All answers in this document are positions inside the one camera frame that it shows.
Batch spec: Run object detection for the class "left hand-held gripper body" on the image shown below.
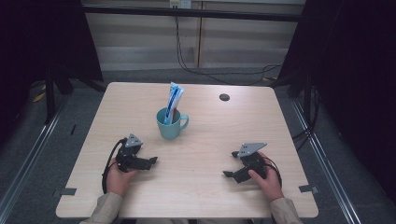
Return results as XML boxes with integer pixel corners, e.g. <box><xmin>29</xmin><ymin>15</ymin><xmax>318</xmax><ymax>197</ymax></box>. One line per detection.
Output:
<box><xmin>115</xmin><ymin>133</ymin><xmax>148</xmax><ymax>173</ymax></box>

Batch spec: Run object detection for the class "black horizontal bar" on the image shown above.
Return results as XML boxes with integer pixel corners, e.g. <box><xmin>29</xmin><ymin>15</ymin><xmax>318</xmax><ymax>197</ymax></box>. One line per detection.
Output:
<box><xmin>81</xmin><ymin>5</ymin><xmax>305</xmax><ymax>23</ymax></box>

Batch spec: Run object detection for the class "person's left hand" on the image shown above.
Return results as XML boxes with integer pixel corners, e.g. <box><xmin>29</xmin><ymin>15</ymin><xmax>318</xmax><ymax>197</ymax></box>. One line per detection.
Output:
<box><xmin>105</xmin><ymin>157</ymin><xmax>140</xmax><ymax>199</ymax></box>

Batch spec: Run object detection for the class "teal ceramic mug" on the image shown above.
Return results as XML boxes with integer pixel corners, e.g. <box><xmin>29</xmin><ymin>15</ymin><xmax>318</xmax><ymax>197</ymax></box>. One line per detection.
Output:
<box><xmin>155</xmin><ymin>106</ymin><xmax>191</xmax><ymax>140</ymax></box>

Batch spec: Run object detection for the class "black cable bundle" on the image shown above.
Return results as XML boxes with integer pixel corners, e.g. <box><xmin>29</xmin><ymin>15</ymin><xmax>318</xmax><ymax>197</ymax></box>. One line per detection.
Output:
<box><xmin>291</xmin><ymin>85</ymin><xmax>322</xmax><ymax>147</ymax></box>

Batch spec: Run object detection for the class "white blue toothpaste tube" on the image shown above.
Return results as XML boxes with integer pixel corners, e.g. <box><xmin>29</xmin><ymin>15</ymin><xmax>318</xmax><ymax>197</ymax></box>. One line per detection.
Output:
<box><xmin>163</xmin><ymin>81</ymin><xmax>185</xmax><ymax>126</ymax></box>

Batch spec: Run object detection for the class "black curtain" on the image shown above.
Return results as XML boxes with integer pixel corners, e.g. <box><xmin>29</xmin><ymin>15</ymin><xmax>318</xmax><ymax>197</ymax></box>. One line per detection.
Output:
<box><xmin>0</xmin><ymin>0</ymin><xmax>105</xmax><ymax>138</ymax></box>
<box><xmin>276</xmin><ymin>0</ymin><xmax>396</xmax><ymax>203</ymax></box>

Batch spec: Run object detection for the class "white wall outlet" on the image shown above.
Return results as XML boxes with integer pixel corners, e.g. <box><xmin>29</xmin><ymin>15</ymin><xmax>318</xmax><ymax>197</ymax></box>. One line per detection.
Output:
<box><xmin>169</xmin><ymin>0</ymin><xmax>192</xmax><ymax>9</ymax></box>

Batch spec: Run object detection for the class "black wall cable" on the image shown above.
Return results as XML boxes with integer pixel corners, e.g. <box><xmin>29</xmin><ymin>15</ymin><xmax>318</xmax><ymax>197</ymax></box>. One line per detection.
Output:
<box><xmin>174</xmin><ymin>15</ymin><xmax>283</xmax><ymax>87</ymax></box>

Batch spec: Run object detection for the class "person's right hand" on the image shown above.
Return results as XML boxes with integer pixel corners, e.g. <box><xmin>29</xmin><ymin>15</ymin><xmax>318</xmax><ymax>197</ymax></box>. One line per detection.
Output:
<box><xmin>247</xmin><ymin>151</ymin><xmax>285</xmax><ymax>203</ymax></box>

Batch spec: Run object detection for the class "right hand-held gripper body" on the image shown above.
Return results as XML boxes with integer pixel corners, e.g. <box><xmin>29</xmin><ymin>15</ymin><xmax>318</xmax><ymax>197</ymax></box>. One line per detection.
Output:
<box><xmin>237</xmin><ymin>142</ymin><xmax>268</xmax><ymax>180</ymax></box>

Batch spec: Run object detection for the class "metal floor rail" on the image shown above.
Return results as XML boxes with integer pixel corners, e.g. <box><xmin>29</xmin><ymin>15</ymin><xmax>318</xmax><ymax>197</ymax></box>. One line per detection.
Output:
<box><xmin>0</xmin><ymin>92</ymin><xmax>69</xmax><ymax>217</ymax></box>
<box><xmin>290</xmin><ymin>98</ymin><xmax>362</xmax><ymax>224</ymax></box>

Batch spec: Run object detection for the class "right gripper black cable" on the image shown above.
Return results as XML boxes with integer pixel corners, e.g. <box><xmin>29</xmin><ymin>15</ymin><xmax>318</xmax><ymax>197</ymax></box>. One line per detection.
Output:
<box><xmin>262</xmin><ymin>156</ymin><xmax>283</xmax><ymax>188</ymax></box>

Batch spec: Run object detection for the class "grey tape strip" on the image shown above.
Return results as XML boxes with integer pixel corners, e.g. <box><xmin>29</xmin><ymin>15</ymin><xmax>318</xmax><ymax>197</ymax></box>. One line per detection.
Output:
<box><xmin>58</xmin><ymin>187</ymin><xmax>78</xmax><ymax>197</ymax></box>
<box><xmin>298</xmin><ymin>184</ymin><xmax>319</xmax><ymax>195</ymax></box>

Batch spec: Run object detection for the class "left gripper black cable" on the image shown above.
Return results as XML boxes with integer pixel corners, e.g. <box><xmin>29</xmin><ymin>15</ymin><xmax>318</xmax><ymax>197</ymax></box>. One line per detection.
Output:
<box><xmin>101</xmin><ymin>137</ymin><xmax>129</xmax><ymax>195</ymax></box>

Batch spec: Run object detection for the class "black metal stand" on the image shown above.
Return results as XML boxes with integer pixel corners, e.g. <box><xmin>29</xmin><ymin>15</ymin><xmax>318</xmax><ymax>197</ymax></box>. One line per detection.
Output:
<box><xmin>44</xmin><ymin>60</ymin><xmax>58</xmax><ymax>125</ymax></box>

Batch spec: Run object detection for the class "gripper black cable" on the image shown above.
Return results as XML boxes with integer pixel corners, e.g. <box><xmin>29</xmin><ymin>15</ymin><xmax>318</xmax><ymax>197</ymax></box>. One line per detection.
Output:
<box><xmin>262</xmin><ymin>156</ymin><xmax>283</xmax><ymax>188</ymax></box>
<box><xmin>101</xmin><ymin>137</ymin><xmax>129</xmax><ymax>195</ymax></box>

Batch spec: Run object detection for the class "yellow floor scrap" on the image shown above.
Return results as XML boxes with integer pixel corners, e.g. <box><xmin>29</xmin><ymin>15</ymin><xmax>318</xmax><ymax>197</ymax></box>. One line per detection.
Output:
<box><xmin>32</xmin><ymin>91</ymin><xmax>47</xmax><ymax>104</ymax></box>

